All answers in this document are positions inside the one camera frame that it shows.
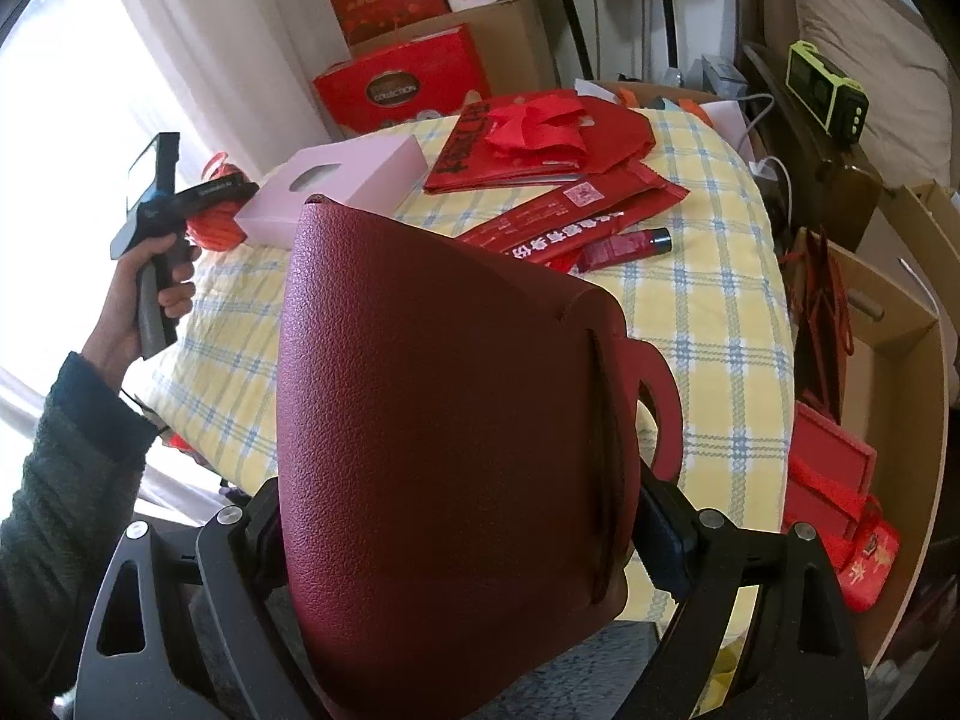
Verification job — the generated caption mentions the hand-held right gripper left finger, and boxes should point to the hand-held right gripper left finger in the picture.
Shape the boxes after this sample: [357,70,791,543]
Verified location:
[71,476,316,720]

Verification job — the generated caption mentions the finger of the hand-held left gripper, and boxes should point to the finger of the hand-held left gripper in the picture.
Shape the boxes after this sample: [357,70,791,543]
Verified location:
[176,176,261,209]

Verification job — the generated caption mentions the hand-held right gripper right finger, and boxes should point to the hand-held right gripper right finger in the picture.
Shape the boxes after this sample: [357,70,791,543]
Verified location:
[637,461,860,720]

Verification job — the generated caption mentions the pink tissue box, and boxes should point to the pink tissue box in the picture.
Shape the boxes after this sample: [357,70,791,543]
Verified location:
[234,136,428,248]

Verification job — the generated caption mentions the red ribboned gift box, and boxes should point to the red ribboned gift box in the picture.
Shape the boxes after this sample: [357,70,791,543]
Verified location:
[784,399,878,533]

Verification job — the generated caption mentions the red tin with gold band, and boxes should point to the red tin with gold band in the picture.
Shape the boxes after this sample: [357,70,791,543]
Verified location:
[829,499,901,612]

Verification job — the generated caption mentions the dark red leather bag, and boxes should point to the dark red leather bag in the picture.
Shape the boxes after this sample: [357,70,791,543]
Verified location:
[276,195,683,720]

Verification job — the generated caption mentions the red paper bags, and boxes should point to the red paper bags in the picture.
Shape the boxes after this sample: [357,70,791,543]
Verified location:
[424,88,657,194]

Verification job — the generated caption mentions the red tube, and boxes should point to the red tube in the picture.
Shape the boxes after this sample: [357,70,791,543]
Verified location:
[574,227,674,273]

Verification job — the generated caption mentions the red printed paper packet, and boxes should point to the red printed paper packet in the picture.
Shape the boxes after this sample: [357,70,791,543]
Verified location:
[457,161,691,252]
[510,221,661,278]

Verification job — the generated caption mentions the person's left forearm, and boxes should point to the person's left forearm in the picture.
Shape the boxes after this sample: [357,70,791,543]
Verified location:
[0,351,162,698]

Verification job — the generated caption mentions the person's left hand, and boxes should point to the person's left hand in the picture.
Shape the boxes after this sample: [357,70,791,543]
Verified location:
[79,246,200,391]

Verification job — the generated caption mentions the white curtain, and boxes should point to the white curtain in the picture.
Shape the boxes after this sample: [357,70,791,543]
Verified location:
[0,0,353,466]

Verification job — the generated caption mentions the yellow plaid tablecloth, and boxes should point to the yellow plaid tablecloth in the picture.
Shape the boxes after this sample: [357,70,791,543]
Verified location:
[139,101,800,650]

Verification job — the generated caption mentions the red cookie gift box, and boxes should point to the red cookie gift box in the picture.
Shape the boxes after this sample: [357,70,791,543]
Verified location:
[313,22,492,137]

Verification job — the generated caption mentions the brown cardboard box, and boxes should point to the brown cardboard box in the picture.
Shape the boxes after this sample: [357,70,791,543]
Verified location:
[349,0,560,102]

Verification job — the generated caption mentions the black speaker stand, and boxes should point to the black speaker stand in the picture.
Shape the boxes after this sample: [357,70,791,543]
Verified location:
[660,0,681,68]
[551,0,593,80]

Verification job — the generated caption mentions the brown sofa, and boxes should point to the brown sofa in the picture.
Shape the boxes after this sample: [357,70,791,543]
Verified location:
[739,0,960,256]

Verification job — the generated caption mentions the long cardboard box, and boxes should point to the long cardboard box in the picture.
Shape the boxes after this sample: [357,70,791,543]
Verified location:
[855,180,960,293]

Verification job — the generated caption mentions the green black radio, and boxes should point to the green black radio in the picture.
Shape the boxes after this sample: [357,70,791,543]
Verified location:
[785,40,869,142]

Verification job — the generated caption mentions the beige sofa cushion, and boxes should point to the beige sofa cushion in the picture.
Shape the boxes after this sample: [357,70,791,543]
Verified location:
[780,0,953,188]

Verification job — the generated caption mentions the black cable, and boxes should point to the black cable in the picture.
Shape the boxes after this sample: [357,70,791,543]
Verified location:
[120,388,162,432]

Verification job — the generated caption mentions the white charger cable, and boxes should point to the white charger cable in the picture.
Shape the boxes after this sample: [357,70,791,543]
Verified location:
[739,94,796,241]

